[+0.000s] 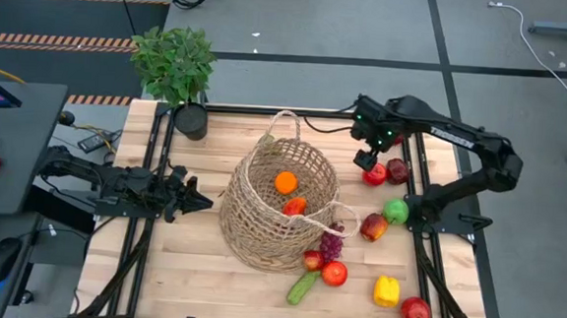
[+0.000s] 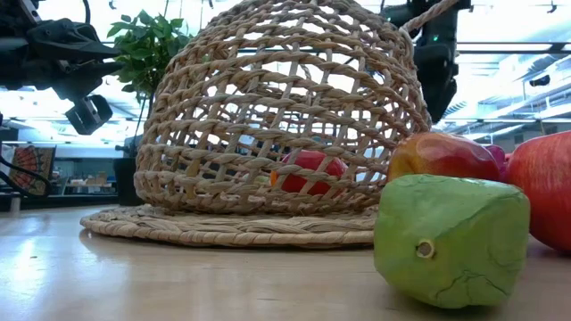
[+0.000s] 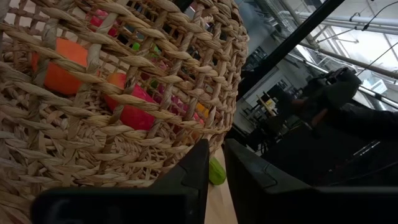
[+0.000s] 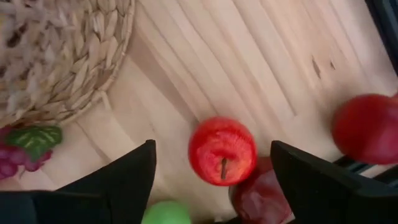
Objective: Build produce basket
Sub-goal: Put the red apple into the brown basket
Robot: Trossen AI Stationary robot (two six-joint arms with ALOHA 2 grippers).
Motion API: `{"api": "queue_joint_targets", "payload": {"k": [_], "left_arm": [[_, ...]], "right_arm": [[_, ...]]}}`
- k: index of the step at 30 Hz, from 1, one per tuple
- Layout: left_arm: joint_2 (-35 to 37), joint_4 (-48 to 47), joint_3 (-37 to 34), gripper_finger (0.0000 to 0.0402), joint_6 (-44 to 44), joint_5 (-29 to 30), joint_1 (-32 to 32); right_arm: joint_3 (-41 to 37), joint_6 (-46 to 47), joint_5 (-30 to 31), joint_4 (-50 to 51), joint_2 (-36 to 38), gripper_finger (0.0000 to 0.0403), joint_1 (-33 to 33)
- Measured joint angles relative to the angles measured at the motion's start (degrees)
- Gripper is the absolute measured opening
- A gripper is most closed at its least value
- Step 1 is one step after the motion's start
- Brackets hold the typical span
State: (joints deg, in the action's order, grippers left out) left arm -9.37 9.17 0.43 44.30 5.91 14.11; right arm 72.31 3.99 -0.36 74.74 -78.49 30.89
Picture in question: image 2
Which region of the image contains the green toy cucumber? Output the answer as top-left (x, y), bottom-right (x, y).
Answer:
top-left (373, 173), bottom-right (532, 310)

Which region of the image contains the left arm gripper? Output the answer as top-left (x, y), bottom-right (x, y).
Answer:
top-left (0, 0), bottom-right (126, 136)

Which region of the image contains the black hanging arm cable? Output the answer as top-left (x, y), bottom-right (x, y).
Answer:
top-left (0, 153), bottom-right (54, 198)

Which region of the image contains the red orange toy fruit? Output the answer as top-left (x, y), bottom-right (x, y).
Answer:
top-left (269, 150), bottom-right (350, 197)

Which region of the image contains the round woven placemat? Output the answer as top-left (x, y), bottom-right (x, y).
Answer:
top-left (79, 203), bottom-right (379, 250)

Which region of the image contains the orange patterned picture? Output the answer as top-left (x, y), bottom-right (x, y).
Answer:
top-left (8, 144), bottom-right (58, 197)

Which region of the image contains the small red yellow apple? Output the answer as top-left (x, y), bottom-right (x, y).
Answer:
top-left (386, 132), bottom-right (501, 183)

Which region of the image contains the purple grape bunch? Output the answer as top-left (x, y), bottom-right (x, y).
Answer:
top-left (485, 144), bottom-right (508, 182)

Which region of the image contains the woven wicker basket with handles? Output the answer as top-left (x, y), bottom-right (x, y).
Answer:
top-left (133, 0), bottom-right (460, 216)

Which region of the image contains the cluttered white shelf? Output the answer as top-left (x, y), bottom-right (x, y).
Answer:
top-left (56, 171), bottom-right (116, 197)

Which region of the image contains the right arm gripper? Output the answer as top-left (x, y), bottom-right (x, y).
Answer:
top-left (412, 42), bottom-right (460, 124)

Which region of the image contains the green potted plant black pot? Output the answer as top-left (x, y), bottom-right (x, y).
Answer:
top-left (105, 7), bottom-right (195, 207)

